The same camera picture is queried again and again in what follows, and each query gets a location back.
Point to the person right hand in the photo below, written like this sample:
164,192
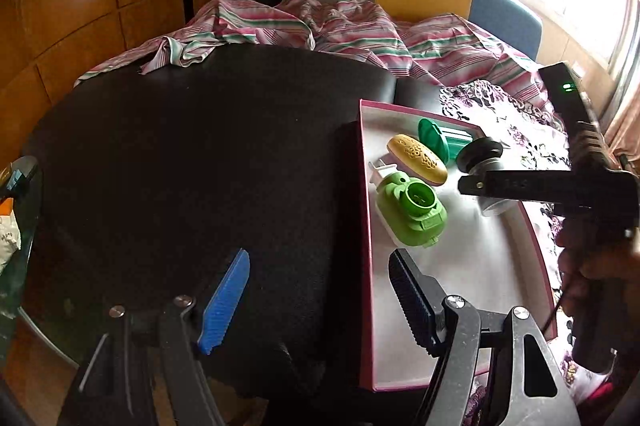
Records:
617,261

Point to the green plastic spool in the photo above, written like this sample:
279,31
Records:
445,142

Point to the pink white shallow box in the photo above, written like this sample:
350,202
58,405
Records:
495,262

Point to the pink striped bed sheet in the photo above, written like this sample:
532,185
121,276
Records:
445,50

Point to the black grey jar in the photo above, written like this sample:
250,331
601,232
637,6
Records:
474,160

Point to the green toy camera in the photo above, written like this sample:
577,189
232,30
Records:
410,209

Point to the white floral embroidered tablecloth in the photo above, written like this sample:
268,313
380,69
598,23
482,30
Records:
532,139

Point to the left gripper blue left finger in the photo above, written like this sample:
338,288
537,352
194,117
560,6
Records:
216,304

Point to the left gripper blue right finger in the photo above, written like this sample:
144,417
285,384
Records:
420,299

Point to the yellow perforated egg toy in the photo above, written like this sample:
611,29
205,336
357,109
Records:
421,160

